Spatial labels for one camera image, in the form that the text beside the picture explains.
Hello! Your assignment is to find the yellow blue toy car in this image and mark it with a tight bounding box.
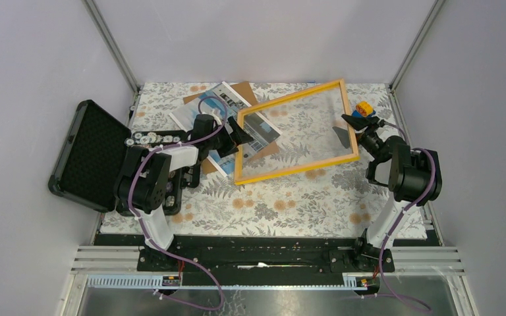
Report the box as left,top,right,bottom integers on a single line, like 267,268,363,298
352,101,376,118

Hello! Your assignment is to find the aluminium corner post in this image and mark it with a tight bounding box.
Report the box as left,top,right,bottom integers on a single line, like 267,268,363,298
389,0,447,93
82,0,140,94

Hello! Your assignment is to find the floral patterned table mat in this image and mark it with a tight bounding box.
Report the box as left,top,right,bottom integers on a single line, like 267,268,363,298
99,82,396,238

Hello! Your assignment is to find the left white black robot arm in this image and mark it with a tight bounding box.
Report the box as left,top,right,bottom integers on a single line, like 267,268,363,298
114,114,254,271

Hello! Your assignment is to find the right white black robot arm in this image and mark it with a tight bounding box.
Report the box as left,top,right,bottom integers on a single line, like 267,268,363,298
342,115,442,271

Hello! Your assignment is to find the printed building photo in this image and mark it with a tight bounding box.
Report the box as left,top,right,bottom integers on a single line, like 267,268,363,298
169,82,281,176

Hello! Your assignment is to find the yellow wooden picture frame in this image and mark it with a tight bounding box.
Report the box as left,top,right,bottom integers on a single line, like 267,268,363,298
234,79,360,185

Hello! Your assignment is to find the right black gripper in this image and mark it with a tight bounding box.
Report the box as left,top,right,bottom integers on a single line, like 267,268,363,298
331,114,383,161

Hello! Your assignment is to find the right aluminium corner post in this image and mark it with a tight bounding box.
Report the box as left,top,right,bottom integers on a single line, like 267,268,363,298
389,0,447,93

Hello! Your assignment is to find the left aluminium corner post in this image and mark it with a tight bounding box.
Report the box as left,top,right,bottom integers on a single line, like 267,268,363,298
82,0,140,94

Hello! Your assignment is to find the brown cardboard backing board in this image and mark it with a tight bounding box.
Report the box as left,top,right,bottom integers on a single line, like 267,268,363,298
183,82,279,174

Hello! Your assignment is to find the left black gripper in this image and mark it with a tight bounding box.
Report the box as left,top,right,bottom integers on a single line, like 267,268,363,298
206,117,254,158

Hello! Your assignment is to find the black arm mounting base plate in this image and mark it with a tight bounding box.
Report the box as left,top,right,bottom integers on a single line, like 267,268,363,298
94,234,395,286

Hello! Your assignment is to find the aluminium rail front frame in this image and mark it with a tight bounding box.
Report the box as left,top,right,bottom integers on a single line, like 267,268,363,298
61,246,476,316

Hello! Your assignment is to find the black poker chip case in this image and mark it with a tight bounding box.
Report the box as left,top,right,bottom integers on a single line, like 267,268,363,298
47,99,202,218

